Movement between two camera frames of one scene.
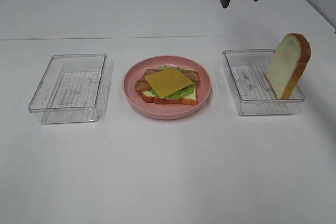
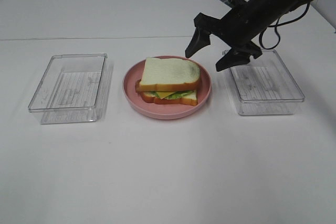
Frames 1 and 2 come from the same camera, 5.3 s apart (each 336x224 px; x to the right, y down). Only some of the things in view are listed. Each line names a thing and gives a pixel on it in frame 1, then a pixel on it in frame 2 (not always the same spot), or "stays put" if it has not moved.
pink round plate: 166,112 stays put
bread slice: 287,64 to 168,74
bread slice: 191,99 stays put
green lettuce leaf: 187,91 stays put
